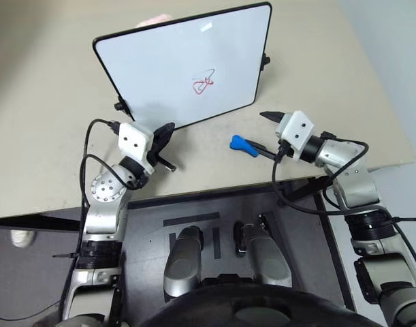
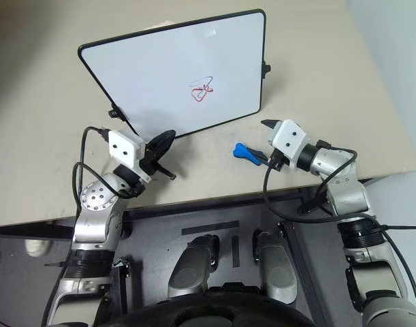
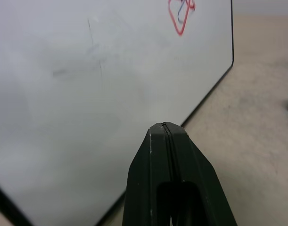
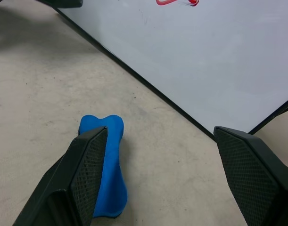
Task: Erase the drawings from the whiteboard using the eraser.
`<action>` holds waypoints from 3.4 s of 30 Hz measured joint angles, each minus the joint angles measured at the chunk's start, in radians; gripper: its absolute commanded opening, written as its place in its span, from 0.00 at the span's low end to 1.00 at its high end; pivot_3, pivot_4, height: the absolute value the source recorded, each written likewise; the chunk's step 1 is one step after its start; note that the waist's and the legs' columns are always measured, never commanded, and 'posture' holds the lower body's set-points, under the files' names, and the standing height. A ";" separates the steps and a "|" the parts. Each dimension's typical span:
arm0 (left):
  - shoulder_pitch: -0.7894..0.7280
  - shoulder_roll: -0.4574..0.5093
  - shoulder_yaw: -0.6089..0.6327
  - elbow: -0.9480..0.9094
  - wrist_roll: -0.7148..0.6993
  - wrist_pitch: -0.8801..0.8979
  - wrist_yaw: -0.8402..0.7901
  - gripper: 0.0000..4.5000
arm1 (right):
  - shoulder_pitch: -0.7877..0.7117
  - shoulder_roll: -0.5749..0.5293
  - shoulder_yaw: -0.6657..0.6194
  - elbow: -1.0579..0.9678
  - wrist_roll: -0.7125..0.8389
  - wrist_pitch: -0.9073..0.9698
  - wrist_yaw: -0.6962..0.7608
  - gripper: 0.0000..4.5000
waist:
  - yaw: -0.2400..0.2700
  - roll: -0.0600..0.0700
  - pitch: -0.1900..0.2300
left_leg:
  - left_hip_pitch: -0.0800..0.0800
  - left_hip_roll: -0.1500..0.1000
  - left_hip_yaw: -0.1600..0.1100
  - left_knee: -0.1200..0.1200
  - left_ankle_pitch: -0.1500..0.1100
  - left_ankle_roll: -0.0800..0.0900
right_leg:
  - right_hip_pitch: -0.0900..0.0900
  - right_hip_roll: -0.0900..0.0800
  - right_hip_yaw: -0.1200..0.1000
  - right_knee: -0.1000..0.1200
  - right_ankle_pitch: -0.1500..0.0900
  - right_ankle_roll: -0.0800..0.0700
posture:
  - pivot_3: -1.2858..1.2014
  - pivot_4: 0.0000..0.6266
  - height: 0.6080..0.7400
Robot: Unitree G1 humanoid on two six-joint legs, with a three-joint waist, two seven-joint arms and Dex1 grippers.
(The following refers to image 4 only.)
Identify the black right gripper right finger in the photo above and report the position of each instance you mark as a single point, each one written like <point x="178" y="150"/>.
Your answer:
<point x="257" y="174"/>

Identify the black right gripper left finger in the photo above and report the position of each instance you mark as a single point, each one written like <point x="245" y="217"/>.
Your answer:
<point x="70" y="179"/>

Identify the blue whiteboard eraser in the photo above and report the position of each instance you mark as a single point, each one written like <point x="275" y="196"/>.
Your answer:
<point x="112" y="171"/>

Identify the black-framed whiteboard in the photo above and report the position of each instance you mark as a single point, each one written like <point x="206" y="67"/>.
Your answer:
<point x="200" y="47"/>

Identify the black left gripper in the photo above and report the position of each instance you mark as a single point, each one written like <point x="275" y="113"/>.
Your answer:
<point x="63" y="2"/>

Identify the red marker drawing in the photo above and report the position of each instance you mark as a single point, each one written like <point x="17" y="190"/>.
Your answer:
<point x="179" y="2"/>

